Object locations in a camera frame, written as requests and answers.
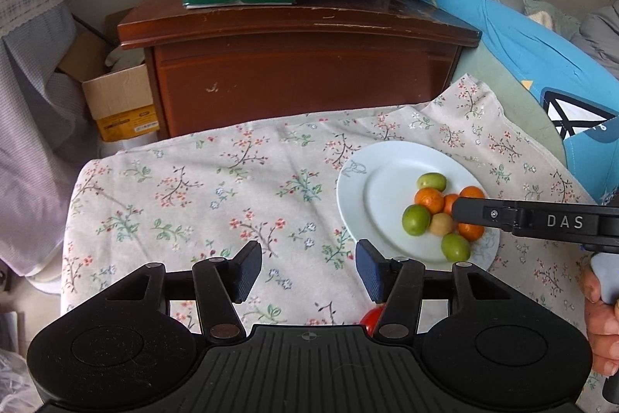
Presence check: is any green jujube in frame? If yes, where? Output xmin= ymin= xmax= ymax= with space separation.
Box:
xmin=418 ymin=172 xmax=446 ymax=192
xmin=440 ymin=233 xmax=471 ymax=263
xmin=402 ymin=204 xmax=433 ymax=237

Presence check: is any brown round fruit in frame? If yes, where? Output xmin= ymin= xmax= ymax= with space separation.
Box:
xmin=429 ymin=212 xmax=455 ymax=236

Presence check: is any person's right hand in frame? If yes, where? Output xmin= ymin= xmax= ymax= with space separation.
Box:
xmin=583 ymin=269 xmax=619 ymax=378

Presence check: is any white plate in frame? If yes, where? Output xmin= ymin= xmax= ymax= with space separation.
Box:
xmin=337 ymin=141 xmax=500 ymax=271

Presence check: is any floral tablecloth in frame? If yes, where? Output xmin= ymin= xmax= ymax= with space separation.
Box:
xmin=60 ymin=73 xmax=619 ymax=394

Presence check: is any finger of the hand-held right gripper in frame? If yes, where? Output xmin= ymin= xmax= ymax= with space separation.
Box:
xmin=451 ymin=196 xmax=520 ymax=236

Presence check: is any lilac checked cloth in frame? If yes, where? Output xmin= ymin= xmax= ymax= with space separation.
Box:
xmin=0 ymin=2 xmax=100 ymax=283

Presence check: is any red cherry tomato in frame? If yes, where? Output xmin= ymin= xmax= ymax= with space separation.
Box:
xmin=359 ymin=305 xmax=388 ymax=339

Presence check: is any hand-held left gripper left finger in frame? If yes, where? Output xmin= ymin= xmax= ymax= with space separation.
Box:
xmin=104 ymin=241 xmax=263 ymax=344

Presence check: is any grey cloth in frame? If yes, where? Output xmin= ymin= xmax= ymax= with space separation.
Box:
xmin=571 ymin=2 xmax=619 ymax=80

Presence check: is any brown cardboard box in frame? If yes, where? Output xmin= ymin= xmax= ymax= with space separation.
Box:
xmin=58 ymin=9 xmax=160 ymax=143

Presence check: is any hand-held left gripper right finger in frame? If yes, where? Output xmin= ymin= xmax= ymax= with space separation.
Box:
xmin=355 ymin=239 xmax=514 ymax=341

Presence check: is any pale green pillow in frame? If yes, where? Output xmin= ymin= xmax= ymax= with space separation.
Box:
xmin=523 ymin=0 xmax=581 ymax=41

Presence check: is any pale green bedding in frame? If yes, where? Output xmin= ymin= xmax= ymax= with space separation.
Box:
xmin=452 ymin=43 xmax=566 ymax=162

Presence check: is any brown wooden nightstand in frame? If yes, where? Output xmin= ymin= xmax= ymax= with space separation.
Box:
xmin=117 ymin=0 xmax=483 ymax=140

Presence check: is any blue cushion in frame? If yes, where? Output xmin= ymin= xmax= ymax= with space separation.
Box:
xmin=399 ymin=0 xmax=619 ymax=206

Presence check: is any clear plastic bag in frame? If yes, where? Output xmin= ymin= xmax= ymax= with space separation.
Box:
xmin=0 ymin=350 xmax=44 ymax=413

